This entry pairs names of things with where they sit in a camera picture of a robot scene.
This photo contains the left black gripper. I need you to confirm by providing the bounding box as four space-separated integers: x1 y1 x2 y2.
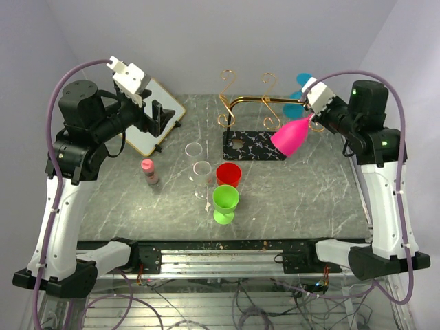
92 88 175 142

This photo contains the blue plastic wine glass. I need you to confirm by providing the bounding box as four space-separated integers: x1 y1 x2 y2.
282 71 315 119

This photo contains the pink capped small bottle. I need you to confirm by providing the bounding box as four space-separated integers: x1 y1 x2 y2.
140 159 159 185

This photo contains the red plastic wine glass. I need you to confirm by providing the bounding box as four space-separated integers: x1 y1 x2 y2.
216 162 242 188

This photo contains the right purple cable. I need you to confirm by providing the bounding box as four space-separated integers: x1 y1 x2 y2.
300 70 415 305

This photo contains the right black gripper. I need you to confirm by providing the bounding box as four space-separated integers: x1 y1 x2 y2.
309 91 359 138

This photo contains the rear clear wine glass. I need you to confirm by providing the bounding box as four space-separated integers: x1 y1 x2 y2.
184 142 204 164

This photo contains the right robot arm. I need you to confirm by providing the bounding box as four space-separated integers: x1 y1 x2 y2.
271 77 431 280

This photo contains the green plastic wine glass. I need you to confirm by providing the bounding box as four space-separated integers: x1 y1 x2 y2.
212 185 240 225

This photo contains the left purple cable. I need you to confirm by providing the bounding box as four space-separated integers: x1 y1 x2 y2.
32 58 118 330

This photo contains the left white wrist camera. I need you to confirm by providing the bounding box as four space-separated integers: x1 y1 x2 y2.
107 56 151 108

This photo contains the gold wine glass rack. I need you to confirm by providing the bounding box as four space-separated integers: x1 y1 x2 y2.
217 69 312 162

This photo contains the magenta plastic wine glass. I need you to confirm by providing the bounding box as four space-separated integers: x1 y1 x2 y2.
271 114 315 157

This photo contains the aluminium mounting rail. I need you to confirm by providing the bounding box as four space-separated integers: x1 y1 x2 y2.
75 248 355 280

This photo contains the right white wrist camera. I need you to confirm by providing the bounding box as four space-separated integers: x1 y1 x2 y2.
306 82 336 116

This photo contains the purple cable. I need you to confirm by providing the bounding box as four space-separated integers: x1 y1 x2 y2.
300 70 415 305
32 58 118 330

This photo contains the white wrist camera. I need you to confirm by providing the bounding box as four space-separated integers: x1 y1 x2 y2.
107 56 151 108
306 82 336 116

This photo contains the clear wine glass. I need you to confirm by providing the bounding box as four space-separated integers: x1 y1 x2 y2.
184 142 204 164
190 160 212 199

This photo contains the gold framed whiteboard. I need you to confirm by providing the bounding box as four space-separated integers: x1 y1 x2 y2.
126 78 186 157

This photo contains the front clear wine glass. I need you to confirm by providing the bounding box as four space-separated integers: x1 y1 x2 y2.
190 160 212 199

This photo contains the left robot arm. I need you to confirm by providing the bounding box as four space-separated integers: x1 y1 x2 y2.
13 80 185 299

